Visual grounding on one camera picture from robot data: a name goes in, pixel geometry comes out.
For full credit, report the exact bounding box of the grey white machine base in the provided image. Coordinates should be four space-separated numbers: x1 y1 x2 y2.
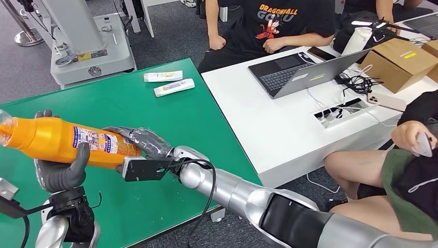
32 0 137 90

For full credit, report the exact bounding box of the person with controller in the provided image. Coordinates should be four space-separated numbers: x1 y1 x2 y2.
324 89 438 242

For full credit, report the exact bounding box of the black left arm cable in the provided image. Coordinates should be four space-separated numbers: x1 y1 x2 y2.
20 213 32 248

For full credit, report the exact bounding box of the black smartphone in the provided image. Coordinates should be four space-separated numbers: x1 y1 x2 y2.
307 46 337 62

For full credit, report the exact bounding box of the small cardboard box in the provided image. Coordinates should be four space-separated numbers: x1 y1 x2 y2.
420 39 438 84

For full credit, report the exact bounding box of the white drink bottle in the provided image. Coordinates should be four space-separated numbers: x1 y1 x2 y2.
341 27 372 56

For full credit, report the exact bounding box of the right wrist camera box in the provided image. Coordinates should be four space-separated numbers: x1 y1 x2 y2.
121 156 172 182

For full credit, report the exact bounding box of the large cardboard box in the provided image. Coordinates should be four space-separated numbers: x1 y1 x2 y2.
359 37 438 94

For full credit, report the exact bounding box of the white table leg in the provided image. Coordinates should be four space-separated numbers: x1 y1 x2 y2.
123 0 155 39

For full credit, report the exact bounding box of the chrome stanchion post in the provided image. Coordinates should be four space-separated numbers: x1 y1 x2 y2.
0 0 45 47

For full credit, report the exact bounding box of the white tube with yellow print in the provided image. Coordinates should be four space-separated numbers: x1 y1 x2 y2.
153 78 196 98
143 70 184 83

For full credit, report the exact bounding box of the desk cable tray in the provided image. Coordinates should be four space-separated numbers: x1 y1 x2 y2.
314 98 370 129

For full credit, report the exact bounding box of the black cable bundle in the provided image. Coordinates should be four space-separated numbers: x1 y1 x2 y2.
337 74 384 97

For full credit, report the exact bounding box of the black stand with white lights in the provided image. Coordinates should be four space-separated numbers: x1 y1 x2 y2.
350 18 423 35

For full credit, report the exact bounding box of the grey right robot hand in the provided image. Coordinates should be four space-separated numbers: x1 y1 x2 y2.
102 126 175 174

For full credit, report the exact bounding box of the white floor cable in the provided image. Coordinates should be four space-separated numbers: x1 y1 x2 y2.
306 173 340 194

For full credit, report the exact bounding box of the grey open laptop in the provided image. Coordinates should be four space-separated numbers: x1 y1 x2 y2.
248 48 372 100

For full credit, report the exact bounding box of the orange plastic bottle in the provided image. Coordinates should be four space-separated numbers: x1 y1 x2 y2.
0 109 143 171

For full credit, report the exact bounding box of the black bag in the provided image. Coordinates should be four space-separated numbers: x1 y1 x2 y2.
333 13 398 55

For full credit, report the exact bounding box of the pink smartphone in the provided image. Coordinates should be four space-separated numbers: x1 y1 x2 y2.
367 92 407 112

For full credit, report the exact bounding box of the person at desk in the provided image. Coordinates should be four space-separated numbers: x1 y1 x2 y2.
196 0 335 74

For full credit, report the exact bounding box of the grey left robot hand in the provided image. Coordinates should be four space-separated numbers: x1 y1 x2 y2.
33 108 91 194

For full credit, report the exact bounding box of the person behind black bag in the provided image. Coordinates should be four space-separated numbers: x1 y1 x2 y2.
342 0 425 38

